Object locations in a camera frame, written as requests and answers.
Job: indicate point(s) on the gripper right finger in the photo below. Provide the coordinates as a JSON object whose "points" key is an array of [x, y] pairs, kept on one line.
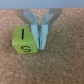
{"points": [[45, 26]]}

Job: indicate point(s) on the yellow block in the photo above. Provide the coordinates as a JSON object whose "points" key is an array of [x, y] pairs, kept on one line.
{"points": [[22, 40]]}

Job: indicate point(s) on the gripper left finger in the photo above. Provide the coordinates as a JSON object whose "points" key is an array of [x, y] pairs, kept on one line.
{"points": [[34, 26]]}

